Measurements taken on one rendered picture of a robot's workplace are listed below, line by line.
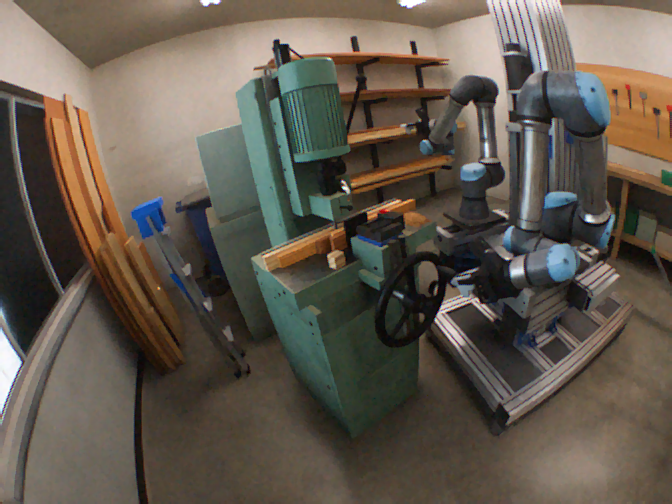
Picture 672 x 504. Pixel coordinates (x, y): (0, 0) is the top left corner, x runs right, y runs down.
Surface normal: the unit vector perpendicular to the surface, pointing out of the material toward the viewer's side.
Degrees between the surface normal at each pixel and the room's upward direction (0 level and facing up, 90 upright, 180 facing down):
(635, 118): 90
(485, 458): 0
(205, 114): 90
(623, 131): 90
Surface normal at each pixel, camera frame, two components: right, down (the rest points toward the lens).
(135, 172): 0.46, 0.32
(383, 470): -0.17, -0.89
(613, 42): -0.87, 0.34
